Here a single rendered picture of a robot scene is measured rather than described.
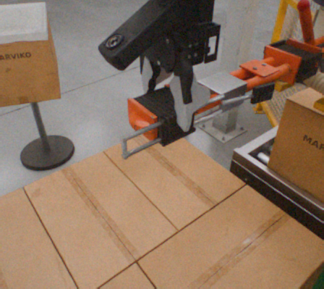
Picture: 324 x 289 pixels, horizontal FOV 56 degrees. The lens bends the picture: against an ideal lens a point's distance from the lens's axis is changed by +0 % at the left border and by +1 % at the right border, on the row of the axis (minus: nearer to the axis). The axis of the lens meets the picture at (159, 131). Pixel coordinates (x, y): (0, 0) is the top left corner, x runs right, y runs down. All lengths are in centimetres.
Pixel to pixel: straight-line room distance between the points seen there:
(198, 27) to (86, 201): 103
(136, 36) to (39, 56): 144
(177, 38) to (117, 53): 8
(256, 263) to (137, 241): 43
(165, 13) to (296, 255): 104
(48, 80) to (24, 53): 18
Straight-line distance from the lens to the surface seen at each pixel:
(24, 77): 184
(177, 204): 130
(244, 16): 216
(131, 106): 49
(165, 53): 42
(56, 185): 144
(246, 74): 64
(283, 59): 70
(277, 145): 138
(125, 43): 38
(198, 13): 44
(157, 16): 39
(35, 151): 251
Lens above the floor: 154
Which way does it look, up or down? 37 degrees down
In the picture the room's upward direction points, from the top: straight up
